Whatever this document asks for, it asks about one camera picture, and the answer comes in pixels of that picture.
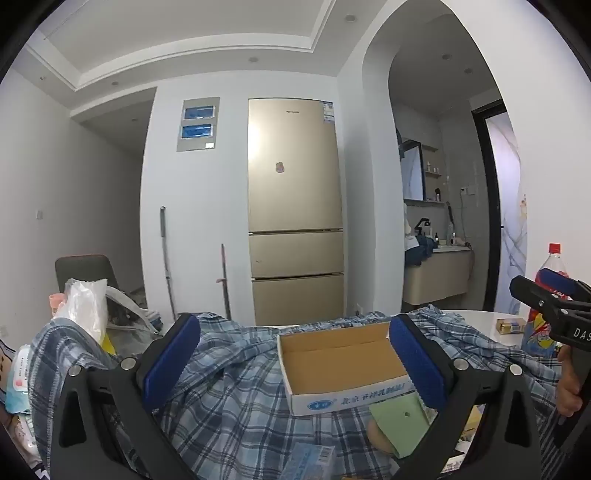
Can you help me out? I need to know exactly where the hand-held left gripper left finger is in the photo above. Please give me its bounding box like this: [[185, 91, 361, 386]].
[[48, 313, 201, 480]]

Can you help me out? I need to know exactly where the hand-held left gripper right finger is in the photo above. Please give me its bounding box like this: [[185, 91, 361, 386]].
[[389, 313, 541, 480]]

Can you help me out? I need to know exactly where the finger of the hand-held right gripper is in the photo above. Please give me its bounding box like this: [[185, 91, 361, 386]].
[[510, 275, 572, 320], [538, 268, 591, 302]]

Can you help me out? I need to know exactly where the green square card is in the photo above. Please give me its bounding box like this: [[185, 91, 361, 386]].
[[369, 396, 433, 459]]

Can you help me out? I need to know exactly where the cardboard box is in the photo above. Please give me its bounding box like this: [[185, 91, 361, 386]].
[[276, 322, 414, 417]]

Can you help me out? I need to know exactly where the person's right hand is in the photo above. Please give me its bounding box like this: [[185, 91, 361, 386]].
[[556, 345, 586, 417]]

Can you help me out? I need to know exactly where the red soda bottle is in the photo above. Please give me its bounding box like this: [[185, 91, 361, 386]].
[[521, 243, 568, 357]]

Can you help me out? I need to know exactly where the marble pattern door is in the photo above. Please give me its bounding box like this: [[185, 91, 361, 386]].
[[484, 111, 528, 319]]

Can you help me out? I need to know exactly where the blue plaid shirt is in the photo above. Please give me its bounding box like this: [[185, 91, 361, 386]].
[[30, 310, 561, 480]]

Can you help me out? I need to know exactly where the beige vanity cabinet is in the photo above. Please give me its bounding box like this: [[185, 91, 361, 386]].
[[402, 246, 476, 306]]

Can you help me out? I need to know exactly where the white plastic bag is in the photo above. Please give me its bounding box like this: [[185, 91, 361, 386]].
[[52, 278, 110, 346]]

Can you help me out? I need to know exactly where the dark blue cloth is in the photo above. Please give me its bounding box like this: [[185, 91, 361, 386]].
[[406, 235, 437, 267]]

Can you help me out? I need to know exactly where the grey chair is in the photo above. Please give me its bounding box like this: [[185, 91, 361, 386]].
[[54, 254, 122, 298]]

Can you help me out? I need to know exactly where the pale blue packet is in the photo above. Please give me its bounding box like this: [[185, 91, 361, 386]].
[[281, 442, 336, 480]]

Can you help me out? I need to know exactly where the wet wipes pack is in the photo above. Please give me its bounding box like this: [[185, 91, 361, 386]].
[[4, 344, 37, 415]]

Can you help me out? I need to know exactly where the bathroom mirror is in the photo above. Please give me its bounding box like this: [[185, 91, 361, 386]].
[[400, 140, 426, 202]]

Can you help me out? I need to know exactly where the gold refrigerator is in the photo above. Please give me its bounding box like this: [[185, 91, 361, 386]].
[[247, 98, 345, 326]]

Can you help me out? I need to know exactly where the grey electrical panel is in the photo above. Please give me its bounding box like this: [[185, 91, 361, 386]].
[[176, 96, 221, 152]]

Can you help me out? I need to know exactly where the black door frame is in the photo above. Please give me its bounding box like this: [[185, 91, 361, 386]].
[[470, 99, 509, 311]]

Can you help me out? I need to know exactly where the wall shelf with bottles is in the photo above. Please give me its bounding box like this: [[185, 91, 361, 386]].
[[422, 144, 447, 204]]

